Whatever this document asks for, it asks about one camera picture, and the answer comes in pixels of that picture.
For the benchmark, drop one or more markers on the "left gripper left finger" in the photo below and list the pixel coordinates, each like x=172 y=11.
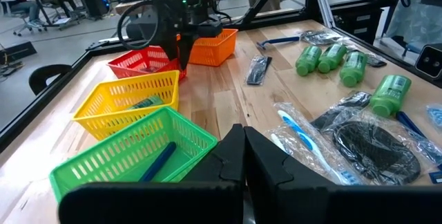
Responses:
x=155 y=203

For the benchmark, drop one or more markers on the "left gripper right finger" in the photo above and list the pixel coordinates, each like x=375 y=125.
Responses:
x=310 y=206

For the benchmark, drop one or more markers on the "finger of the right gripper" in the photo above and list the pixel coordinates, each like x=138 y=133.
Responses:
x=172 y=47
x=186 y=51

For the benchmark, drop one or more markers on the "blue disposable razor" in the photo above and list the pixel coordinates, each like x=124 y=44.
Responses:
x=279 y=40
x=159 y=161
x=409 y=123

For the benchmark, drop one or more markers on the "green travel shampoo bottle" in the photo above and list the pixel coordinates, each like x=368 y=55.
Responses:
x=148 y=102
x=308 y=59
x=390 y=94
x=353 y=68
x=332 y=57

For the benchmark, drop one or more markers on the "round black hairbrush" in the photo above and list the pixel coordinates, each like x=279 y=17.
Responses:
x=321 y=37
x=376 y=151

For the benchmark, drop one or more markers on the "blue white toothbrush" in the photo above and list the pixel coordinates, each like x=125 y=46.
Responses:
x=300 y=130
x=435 y=115
x=279 y=141

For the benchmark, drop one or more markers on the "orange plastic basket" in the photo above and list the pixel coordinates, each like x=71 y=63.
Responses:
x=214 y=49

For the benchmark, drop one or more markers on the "red plastic basket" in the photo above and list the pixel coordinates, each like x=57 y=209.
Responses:
x=131 y=61

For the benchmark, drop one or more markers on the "green plastic basket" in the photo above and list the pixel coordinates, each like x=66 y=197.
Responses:
x=103 y=168

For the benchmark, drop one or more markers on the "black computer tower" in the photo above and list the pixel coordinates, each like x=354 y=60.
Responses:
x=95 y=6

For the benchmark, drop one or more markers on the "yellow plastic basket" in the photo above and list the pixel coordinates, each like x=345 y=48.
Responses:
x=103 y=113

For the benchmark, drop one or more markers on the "black chair backrest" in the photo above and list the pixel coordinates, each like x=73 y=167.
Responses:
x=33 y=79

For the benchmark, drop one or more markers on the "black box on floor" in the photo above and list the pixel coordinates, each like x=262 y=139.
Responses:
x=17 y=52

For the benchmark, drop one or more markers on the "white office chair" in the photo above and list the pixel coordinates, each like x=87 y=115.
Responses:
x=7 y=4

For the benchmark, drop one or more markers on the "black drawer cabinet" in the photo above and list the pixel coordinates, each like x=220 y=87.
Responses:
x=359 y=13

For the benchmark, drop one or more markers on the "black table-level camera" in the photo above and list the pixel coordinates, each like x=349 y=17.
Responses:
x=430 y=61

